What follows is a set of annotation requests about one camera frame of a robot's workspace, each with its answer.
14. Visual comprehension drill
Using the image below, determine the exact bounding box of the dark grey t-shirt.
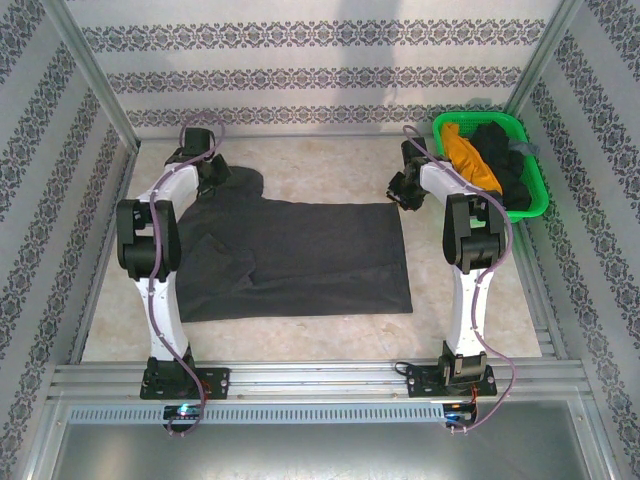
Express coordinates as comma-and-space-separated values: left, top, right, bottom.
174, 164, 415, 324

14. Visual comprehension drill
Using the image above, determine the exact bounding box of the orange t-shirt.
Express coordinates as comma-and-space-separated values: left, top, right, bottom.
439, 122, 504, 197

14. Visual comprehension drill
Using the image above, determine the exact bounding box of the black t-shirt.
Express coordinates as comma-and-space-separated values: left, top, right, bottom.
469, 121, 534, 212

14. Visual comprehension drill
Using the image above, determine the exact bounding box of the blue-grey t-shirt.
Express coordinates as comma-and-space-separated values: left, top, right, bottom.
508, 139, 543, 158

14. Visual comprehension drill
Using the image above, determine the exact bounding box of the green plastic basket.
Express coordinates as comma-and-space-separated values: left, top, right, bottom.
431, 111, 551, 224

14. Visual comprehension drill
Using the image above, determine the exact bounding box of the right controller board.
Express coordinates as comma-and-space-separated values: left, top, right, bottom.
443, 401, 477, 427

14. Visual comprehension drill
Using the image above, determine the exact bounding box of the controller board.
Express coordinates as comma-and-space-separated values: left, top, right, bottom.
163, 403, 207, 422
443, 401, 477, 427

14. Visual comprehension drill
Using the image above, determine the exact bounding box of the left controller board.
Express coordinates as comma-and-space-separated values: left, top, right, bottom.
163, 403, 207, 422

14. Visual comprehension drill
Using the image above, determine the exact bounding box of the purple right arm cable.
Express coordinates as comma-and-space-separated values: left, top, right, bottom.
402, 124, 517, 434

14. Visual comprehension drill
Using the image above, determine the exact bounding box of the aluminium frame post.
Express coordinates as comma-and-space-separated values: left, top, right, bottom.
503, 0, 585, 115
40, 0, 142, 153

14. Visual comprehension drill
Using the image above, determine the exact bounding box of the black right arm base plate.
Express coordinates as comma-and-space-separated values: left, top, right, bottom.
405, 359, 498, 399

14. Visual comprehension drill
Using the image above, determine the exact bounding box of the aluminium mounting rail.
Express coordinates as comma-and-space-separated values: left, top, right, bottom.
48, 357, 587, 402

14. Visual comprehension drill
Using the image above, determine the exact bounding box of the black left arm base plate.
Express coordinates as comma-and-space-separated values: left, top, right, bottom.
139, 355, 232, 401

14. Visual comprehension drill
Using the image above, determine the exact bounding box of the grey slotted cable duct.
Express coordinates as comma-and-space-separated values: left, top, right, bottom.
67, 401, 447, 427

